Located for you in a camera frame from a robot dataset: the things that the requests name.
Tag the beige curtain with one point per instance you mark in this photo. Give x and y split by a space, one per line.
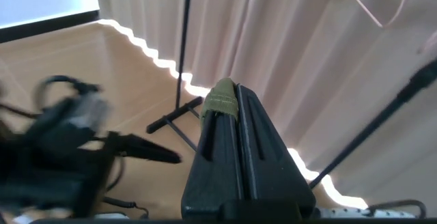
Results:
290 46

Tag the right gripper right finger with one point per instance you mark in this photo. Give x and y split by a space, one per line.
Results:
276 179

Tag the black clothes rack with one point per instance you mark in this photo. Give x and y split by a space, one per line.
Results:
182 46

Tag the white laundry basket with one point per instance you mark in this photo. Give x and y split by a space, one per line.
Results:
341 213

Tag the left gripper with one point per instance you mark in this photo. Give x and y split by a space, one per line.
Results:
68 179

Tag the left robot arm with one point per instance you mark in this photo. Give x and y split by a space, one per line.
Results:
13 155

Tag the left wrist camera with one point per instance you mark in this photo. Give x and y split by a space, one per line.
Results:
87 111

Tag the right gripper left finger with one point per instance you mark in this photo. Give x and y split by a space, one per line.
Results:
222 183

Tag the green printed shirt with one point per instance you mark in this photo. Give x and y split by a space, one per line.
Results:
222 97

